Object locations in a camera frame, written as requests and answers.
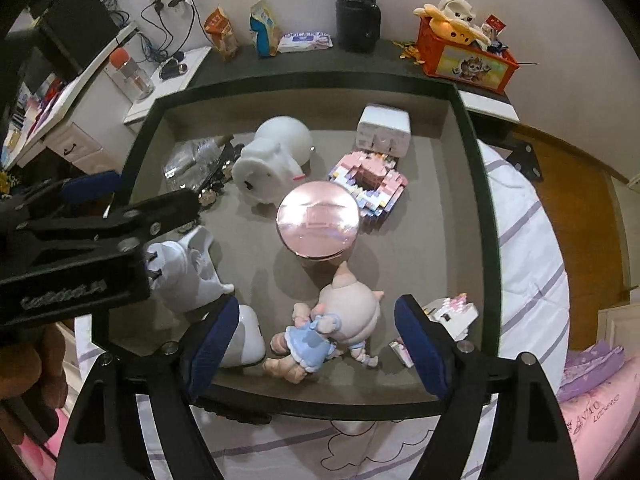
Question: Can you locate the clear glass refill bottle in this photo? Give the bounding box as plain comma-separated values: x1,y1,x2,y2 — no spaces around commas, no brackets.
163,136,232,192

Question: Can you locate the pink white block figure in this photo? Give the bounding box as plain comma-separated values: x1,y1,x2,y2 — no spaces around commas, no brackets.
422,292,478,341

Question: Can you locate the rose gold round tin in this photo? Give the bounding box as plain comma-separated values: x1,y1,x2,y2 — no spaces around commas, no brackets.
276,181,360,266

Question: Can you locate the pig doll blue dress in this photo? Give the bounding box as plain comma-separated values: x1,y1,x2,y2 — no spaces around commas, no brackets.
262,262,384,385

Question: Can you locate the pink block pig figure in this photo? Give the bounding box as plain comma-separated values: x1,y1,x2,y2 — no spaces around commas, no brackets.
328,151,408,223

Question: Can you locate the white power adapter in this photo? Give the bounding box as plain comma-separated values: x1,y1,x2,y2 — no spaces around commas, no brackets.
355,104,411,158

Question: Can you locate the left hand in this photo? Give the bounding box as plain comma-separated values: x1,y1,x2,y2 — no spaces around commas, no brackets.
0,320,68,446

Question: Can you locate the white desk with drawers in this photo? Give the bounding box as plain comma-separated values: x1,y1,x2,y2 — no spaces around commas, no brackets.
0,22,141,176

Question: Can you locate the pink bedding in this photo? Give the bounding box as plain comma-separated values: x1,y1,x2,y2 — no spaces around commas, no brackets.
556,340,639,479

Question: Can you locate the bottle with orange cap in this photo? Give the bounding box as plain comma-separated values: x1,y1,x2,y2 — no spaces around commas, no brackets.
110,47,155,102

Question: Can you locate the white striped round table cover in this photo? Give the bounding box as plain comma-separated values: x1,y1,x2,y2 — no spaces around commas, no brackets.
74,138,572,480

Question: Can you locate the white low cabinet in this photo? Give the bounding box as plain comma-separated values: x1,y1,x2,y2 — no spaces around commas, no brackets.
122,47,212,131

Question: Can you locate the small black device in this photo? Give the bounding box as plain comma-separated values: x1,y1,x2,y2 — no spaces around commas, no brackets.
158,51,188,81

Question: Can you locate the black computer tower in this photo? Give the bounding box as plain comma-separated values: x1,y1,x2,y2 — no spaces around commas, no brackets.
28,0,118,76

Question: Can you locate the pink box with grey interior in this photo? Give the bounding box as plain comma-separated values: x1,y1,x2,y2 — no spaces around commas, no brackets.
115,72,501,421

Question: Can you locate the orange snack bag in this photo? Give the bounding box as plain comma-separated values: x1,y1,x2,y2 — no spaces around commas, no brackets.
204,6,239,61

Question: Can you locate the blue white snack bag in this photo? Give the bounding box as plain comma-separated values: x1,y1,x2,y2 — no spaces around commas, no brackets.
248,0,282,58

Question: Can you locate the wet wipes pack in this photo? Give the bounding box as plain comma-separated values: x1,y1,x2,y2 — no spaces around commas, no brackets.
277,32,333,53

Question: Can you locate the black floor scale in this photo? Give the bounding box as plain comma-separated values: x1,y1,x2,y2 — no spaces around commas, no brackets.
506,139,544,182

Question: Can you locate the black kettle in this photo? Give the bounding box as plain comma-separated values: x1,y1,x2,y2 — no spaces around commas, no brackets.
335,0,381,53

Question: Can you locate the low black top bench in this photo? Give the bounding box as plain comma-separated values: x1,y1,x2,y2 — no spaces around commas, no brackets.
189,40,520,124

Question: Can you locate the yellow white plush toy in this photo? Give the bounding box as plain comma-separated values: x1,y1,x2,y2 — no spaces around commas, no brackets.
413,0,491,50

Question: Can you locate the red toy crate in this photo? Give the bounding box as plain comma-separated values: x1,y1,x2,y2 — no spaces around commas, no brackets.
416,18,520,94

